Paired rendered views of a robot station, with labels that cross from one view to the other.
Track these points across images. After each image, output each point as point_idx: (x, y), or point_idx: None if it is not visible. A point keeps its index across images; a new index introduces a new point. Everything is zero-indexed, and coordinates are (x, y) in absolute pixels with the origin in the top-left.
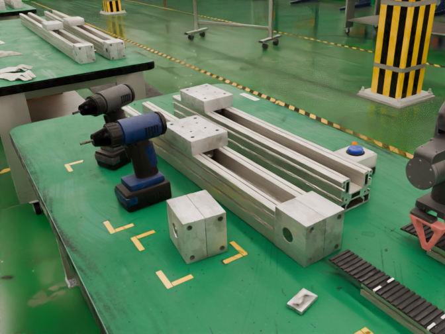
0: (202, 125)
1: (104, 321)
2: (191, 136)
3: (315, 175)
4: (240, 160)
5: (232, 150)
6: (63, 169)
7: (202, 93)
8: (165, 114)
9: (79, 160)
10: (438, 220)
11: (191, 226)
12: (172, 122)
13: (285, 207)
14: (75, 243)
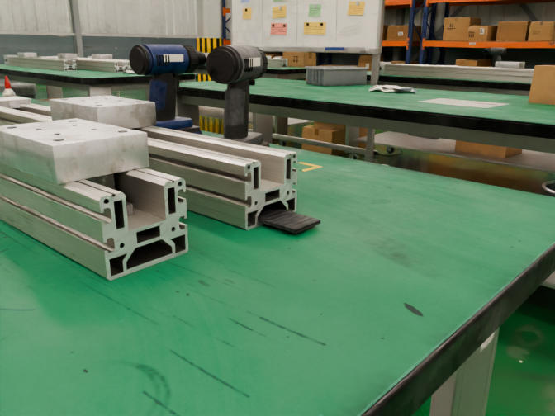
0: (86, 101)
1: None
2: (105, 96)
3: None
4: (42, 115)
5: (47, 120)
6: (312, 163)
7: (75, 127)
8: (173, 144)
9: (309, 170)
10: None
11: None
12: (138, 102)
13: (22, 98)
14: (214, 134)
